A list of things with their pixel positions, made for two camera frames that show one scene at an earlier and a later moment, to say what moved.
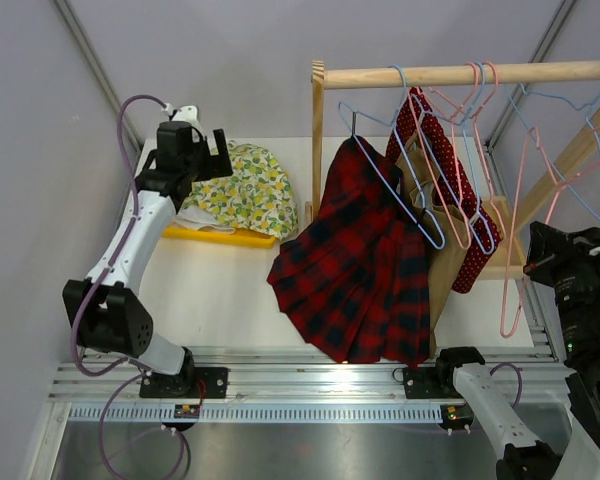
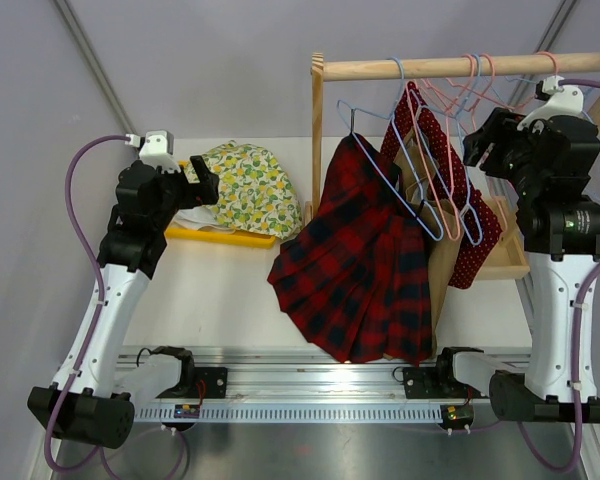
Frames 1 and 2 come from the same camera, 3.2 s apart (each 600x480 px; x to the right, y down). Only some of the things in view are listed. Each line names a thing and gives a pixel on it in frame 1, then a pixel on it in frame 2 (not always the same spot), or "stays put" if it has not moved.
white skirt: [195, 217] stays put
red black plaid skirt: [360, 276] stays put
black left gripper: [219, 164] → [202, 193]
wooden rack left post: [318, 97] stays put
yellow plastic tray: [238, 238] stays put
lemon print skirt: [258, 195] stays put
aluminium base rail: [276, 387] stays put
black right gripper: [552, 248] → [500, 129]
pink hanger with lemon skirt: [560, 186] → [519, 103]
